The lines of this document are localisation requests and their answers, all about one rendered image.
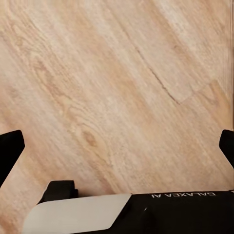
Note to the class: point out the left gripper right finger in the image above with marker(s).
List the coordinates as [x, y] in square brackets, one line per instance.
[226, 145]

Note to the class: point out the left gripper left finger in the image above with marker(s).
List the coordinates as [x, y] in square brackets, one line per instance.
[11, 146]

